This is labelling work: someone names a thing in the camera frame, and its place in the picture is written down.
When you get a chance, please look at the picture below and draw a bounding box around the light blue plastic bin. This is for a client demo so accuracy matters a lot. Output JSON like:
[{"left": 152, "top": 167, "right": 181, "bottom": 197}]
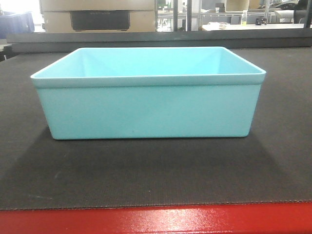
[{"left": 31, "top": 47, "right": 266, "bottom": 139}]

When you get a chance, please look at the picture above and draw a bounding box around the dark conveyor belt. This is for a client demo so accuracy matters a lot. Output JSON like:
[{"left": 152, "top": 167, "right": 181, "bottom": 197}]
[{"left": 0, "top": 48, "right": 312, "bottom": 210}]

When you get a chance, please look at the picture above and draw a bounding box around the yellow drink bottle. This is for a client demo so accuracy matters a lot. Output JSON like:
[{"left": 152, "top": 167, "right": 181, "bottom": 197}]
[{"left": 241, "top": 10, "right": 248, "bottom": 26}]

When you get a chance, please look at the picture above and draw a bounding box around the cardboard box with dark panel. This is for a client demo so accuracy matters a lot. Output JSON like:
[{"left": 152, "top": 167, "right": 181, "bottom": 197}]
[{"left": 39, "top": 0, "right": 156, "bottom": 33}]

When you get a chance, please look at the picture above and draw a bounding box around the white background desk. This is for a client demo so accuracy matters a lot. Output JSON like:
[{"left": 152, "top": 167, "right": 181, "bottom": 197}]
[{"left": 202, "top": 22, "right": 304, "bottom": 31}]

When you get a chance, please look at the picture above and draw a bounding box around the grey conveyor far rail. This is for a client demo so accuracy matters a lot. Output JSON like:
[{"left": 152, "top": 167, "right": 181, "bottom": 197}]
[{"left": 7, "top": 28, "right": 312, "bottom": 53}]

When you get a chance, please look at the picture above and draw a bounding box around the red conveyor end frame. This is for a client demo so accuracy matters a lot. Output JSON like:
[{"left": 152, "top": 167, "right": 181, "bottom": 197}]
[{"left": 0, "top": 202, "right": 312, "bottom": 234}]

